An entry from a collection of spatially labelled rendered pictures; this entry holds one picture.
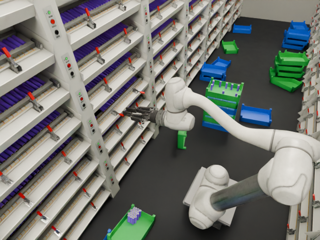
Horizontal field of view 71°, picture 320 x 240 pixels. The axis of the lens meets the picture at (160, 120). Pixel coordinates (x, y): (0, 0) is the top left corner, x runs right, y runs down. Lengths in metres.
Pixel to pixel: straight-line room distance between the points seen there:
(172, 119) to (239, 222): 1.02
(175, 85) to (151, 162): 1.14
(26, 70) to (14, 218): 0.68
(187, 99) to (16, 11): 0.74
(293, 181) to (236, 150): 1.36
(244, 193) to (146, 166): 1.14
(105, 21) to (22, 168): 0.82
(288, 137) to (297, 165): 0.15
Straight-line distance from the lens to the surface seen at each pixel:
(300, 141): 1.05
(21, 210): 1.31
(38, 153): 1.20
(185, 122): 1.16
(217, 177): 1.43
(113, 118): 1.52
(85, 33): 1.20
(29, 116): 1.09
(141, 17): 1.58
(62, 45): 1.10
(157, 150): 2.16
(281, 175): 0.92
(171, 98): 1.10
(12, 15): 0.97
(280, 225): 1.97
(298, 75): 3.25
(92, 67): 1.29
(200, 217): 1.35
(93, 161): 1.56
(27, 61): 1.05
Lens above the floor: 1.70
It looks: 44 degrees down
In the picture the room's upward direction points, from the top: 4 degrees counter-clockwise
